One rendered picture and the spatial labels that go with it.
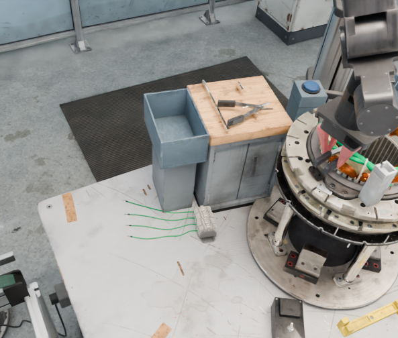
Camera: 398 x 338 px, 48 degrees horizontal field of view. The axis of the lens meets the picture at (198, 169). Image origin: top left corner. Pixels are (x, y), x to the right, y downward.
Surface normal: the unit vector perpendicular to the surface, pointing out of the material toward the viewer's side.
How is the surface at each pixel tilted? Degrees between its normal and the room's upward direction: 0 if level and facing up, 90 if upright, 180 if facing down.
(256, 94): 0
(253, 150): 90
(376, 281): 0
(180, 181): 90
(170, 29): 0
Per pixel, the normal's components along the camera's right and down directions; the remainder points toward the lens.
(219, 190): 0.29, 0.72
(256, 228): 0.07, -0.67
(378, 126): -0.15, 0.73
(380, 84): -0.29, -0.62
